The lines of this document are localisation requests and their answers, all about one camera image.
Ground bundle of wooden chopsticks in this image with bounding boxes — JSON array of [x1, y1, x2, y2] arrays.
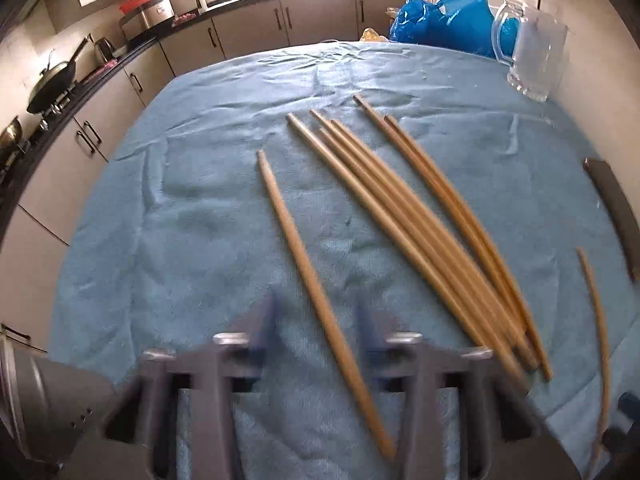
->
[[286, 94, 553, 386]]

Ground black kitchen countertop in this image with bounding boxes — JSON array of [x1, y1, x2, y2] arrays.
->
[[0, 0, 426, 201]]

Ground blue tablecloth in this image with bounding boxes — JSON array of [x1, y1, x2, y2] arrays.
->
[[47, 40, 640, 480]]

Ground dark grey object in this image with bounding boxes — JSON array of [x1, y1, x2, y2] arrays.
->
[[584, 157, 640, 282]]

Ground blue plastic bag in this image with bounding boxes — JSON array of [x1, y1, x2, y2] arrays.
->
[[389, 0, 518, 58]]

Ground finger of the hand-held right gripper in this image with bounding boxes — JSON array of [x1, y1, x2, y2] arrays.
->
[[602, 392, 640, 461]]

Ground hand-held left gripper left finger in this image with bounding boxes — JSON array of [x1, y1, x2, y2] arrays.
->
[[102, 290, 283, 480]]

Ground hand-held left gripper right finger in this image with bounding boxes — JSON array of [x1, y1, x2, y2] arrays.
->
[[352, 302, 581, 480]]

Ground cooking pot with lid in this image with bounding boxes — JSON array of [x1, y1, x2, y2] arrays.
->
[[0, 116, 27, 157]]

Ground single wooden chopstick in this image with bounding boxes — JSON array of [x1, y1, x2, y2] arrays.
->
[[576, 246, 612, 476], [256, 149, 397, 460]]

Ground black wok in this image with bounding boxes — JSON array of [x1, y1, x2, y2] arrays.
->
[[26, 35, 95, 115]]

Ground shiny metal bin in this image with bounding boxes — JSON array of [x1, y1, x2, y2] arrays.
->
[[0, 332, 118, 466]]

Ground rice cooker with red basin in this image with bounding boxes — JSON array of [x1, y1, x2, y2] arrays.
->
[[119, 0, 176, 30]]

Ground grey lower kitchen cabinets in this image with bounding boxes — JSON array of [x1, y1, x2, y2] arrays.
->
[[0, 0, 426, 356]]

